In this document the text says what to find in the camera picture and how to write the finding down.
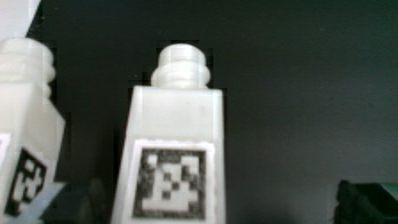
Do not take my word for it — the white leg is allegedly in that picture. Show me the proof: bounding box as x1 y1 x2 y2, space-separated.
0 38 66 224
111 44 226 224

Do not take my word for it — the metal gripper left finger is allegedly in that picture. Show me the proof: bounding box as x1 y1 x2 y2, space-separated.
42 178 109 224

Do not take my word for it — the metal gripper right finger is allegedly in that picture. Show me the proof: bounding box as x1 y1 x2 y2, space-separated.
335 180 398 224

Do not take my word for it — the white square tabletop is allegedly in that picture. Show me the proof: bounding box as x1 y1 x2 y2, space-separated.
0 0 42 41

